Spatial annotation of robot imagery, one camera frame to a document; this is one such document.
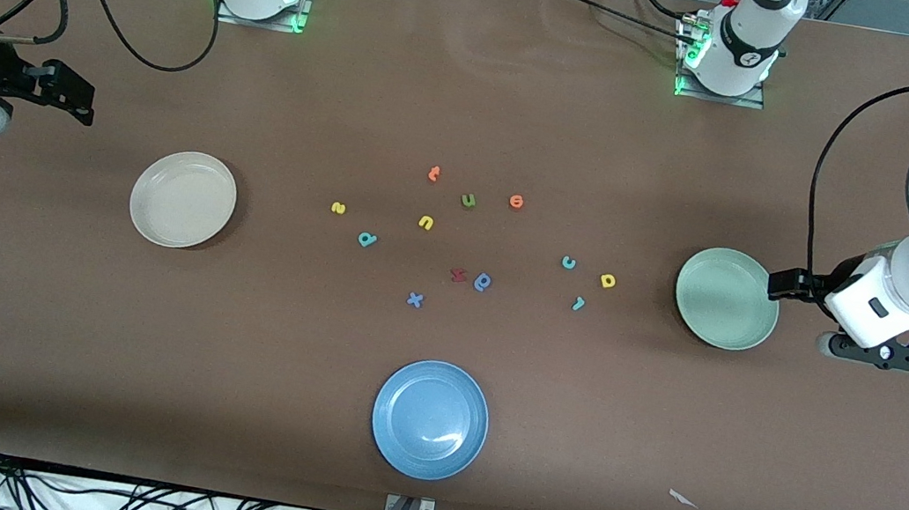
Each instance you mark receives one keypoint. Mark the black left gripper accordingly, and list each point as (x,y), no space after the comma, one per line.
(817,282)

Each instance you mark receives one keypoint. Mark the yellow foam letter b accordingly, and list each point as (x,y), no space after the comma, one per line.
(604,280)

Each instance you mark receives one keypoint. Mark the teal foam letter r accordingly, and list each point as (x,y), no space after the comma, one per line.
(578,304)

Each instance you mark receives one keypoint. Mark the teal foam letter c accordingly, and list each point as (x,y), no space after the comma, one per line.
(564,261)

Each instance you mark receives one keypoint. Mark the yellow foam letter s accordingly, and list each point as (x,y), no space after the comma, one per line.
(338,208)

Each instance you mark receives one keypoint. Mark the teal foam letter d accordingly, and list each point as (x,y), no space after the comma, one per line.
(361,239)

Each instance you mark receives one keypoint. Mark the yellow foam letter u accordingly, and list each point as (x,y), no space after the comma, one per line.
(421,222)

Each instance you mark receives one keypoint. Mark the green plate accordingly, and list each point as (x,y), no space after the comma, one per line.
(727,299)

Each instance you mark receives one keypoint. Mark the beige brown plate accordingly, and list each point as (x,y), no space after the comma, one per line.
(183,199)

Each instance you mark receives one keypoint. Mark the white paper scrap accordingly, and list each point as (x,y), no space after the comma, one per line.
(682,498)

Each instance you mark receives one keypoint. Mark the brown paper table cover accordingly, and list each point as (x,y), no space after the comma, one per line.
(574,414)

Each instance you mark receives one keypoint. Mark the orange foam letter e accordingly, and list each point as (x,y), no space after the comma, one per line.
(512,201)

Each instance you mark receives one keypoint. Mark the blue foam letter a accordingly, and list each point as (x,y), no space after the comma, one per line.
(477,283)

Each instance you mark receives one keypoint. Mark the red foam letter z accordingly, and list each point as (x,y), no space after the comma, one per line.
(458,275)

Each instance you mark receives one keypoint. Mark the green foam letter u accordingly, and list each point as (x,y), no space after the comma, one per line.
(468,204)

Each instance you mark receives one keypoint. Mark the orange foam letter t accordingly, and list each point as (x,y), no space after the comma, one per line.
(433,173)

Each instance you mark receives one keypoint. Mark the blue foam letter x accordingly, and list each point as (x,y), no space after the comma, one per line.
(414,299)

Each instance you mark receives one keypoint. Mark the blue plate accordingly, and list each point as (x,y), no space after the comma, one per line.
(429,420)

